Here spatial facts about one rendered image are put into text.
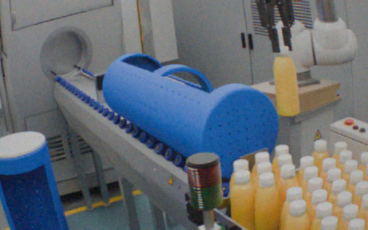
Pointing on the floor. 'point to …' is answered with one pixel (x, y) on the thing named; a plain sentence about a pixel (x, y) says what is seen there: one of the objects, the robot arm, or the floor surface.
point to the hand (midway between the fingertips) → (281, 40)
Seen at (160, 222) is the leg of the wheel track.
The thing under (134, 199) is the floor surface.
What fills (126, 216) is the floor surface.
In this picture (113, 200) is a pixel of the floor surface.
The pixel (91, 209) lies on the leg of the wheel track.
